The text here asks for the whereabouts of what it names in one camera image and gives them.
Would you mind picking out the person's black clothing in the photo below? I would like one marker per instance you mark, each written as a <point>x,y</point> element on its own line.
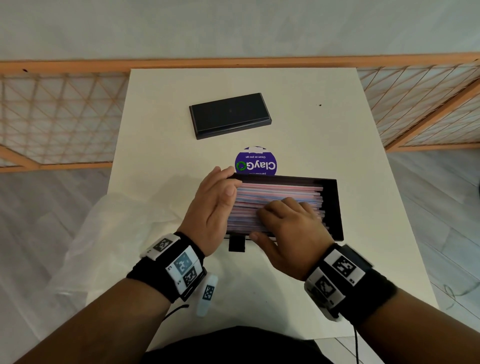
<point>236,347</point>

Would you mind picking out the purple round sticker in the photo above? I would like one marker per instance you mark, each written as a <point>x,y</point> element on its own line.
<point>258,163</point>

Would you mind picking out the stack of pink blue cards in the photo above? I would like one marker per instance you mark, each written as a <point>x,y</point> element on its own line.
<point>285,191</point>

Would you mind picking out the black left wrist camera band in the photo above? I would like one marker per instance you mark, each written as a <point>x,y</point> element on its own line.
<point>176,266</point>

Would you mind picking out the person's left thumb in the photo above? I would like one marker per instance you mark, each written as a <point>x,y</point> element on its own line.
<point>228,202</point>

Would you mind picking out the person's left forearm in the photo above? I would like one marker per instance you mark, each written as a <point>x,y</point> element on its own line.
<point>101,326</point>

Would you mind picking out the wooden lattice fence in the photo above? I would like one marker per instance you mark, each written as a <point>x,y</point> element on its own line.
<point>56,112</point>

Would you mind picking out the person's right thumb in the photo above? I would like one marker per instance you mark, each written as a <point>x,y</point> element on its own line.
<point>262,242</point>

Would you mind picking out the black card box tray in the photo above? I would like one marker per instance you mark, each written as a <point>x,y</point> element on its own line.
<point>332,210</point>

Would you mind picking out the person's left hand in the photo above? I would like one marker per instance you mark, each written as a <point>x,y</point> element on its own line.
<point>206,213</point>

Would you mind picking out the clear plastic bag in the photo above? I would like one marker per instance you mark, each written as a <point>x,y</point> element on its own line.
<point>112,232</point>

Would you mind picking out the black box lid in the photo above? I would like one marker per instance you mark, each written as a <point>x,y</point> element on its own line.
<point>228,112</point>

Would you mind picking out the black wrist camera band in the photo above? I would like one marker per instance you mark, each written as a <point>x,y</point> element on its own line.
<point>176,266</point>
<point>345,281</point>

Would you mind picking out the black right wrist camera band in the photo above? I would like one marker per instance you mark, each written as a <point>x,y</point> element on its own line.
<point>345,281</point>

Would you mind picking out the person's right forearm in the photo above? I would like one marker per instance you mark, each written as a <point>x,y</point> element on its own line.
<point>416,333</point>

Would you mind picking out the person's right hand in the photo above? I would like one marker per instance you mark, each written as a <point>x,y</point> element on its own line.
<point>296,240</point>

